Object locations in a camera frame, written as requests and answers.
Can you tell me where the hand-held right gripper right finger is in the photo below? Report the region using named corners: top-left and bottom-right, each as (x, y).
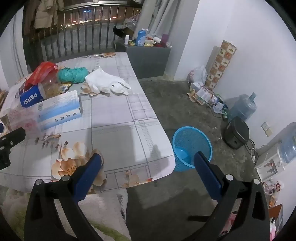
top-left (188, 151), bottom-right (271, 241)

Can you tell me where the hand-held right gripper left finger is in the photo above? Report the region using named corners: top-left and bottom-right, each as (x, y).
top-left (24, 153), bottom-right (104, 241)

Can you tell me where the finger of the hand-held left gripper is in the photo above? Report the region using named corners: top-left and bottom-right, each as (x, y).
top-left (0, 127), bottom-right (26, 169)

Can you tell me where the plastic bottle with blue label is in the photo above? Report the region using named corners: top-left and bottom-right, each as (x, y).
top-left (20, 77), bottom-right (60, 108)

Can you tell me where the blue plastic wastebasket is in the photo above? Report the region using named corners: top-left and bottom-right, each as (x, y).
top-left (172, 126), bottom-right (213, 172)

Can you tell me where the red white plastic bag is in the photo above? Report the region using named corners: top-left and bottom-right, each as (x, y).
top-left (24, 61), bottom-right (58, 92)

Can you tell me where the yellow snack packet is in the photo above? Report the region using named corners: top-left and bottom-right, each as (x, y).
top-left (54, 82), bottom-right (73, 95)

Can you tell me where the teal plastic bag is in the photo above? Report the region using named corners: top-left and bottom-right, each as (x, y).
top-left (57, 67), bottom-right (89, 84)

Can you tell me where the clear plastic wrapper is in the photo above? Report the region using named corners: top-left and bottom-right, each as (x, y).
top-left (0, 105), bottom-right (43, 137)

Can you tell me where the plush printed blanket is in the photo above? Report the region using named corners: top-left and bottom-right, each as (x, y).
top-left (0, 185), bottom-right (129, 241)

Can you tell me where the black rice cooker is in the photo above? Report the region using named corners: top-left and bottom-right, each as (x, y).
top-left (221, 116), bottom-right (250, 150)

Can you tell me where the blue white cardboard box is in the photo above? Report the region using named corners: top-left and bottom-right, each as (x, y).
top-left (37, 90), bottom-right (83, 131)

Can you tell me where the white water dispenser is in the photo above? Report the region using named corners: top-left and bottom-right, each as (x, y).
top-left (254, 146), bottom-right (287, 181)

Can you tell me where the floral tablecloth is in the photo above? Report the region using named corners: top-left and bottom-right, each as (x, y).
top-left (0, 51), bottom-right (176, 193)

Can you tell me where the blue water jug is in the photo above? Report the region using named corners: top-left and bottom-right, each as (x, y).
top-left (228, 92), bottom-right (258, 122)
top-left (279, 130), bottom-right (296, 165)

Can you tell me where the stack of printed papers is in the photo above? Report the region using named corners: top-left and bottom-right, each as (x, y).
top-left (187, 82), bottom-right (220, 106)

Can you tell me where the tall printed carton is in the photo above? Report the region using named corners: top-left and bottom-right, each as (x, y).
top-left (205, 40), bottom-right (237, 90)

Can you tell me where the grey cabinet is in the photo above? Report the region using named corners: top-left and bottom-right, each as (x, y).
top-left (115, 40), bottom-right (172, 79)

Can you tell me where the beige hanging coat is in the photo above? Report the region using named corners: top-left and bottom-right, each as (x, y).
top-left (35, 0), bottom-right (58, 29)

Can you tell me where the black bag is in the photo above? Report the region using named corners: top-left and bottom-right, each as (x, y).
top-left (113, 26), bottom-right (126, 39)

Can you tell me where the blue detergent bottle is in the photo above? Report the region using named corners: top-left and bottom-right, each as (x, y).
top-left (135, 29), bottom-right (149, 47)

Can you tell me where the metal balcony railing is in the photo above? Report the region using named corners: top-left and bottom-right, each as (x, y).
top-left (23, 1), bottom-right (142, 63)

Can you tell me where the pink white plastic bag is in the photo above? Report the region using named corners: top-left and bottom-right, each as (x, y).
top-left (124, 13), bottom-right (141, 30)

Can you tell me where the grey curtain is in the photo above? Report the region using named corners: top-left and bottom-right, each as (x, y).
top-left (139, 0), bottom-right (183, 40)

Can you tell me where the wall socket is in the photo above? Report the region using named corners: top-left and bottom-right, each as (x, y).
top-left (261, 122), bottom-right (274, 137)

